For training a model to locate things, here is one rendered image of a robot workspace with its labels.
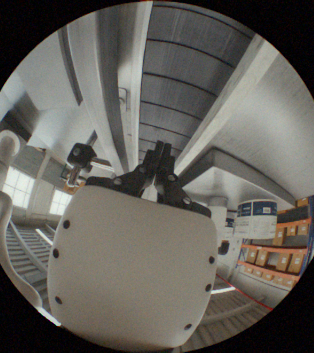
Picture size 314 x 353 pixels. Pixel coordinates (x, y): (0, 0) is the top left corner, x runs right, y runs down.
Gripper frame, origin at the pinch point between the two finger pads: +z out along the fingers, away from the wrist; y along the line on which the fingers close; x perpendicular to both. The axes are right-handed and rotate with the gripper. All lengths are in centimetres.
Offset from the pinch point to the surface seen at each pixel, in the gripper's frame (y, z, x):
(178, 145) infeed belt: 2.6, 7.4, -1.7
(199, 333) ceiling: 193, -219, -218
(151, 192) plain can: 1.1, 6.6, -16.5
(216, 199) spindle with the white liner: 25.1, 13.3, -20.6
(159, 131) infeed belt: -1.0, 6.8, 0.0
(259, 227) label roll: 40.4, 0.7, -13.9
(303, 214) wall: 445, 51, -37
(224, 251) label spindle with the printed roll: 59, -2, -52
